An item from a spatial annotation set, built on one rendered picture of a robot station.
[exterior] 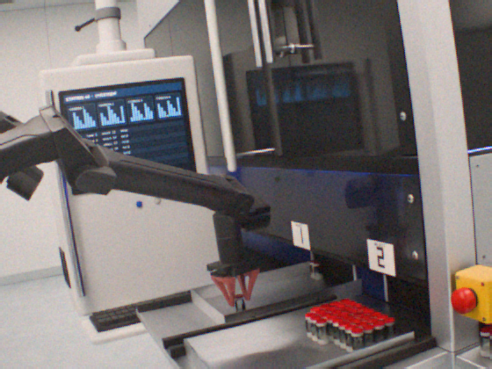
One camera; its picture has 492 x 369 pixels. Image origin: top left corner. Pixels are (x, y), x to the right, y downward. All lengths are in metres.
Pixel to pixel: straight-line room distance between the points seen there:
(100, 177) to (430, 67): 0.54
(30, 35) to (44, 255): 2.41
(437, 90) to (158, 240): 1.10
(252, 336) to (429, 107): 0.56
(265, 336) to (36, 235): 5.29
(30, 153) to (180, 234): 0.99
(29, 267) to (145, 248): 4.66
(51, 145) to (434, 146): 0.58
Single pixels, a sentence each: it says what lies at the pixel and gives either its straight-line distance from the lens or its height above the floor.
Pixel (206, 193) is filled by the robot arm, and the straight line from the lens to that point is 1.07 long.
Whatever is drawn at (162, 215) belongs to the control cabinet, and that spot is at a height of 1.06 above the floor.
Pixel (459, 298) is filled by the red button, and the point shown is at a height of 1.00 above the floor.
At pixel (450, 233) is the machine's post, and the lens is 0.91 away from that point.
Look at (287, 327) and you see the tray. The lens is 1.15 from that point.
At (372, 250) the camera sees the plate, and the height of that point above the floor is 1.03.
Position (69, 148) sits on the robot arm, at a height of 1.30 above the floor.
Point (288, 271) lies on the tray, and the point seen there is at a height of 0.90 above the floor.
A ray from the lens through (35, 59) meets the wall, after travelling 6.33.
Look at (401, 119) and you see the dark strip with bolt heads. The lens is 0.96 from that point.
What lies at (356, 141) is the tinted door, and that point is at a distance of 1.10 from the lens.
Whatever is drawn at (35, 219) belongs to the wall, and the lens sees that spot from 6.27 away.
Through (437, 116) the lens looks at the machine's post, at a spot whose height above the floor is 1.27.
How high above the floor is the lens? 1.29
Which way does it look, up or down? 6 degrees down
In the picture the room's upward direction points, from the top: 8 degrees counter-clockwise
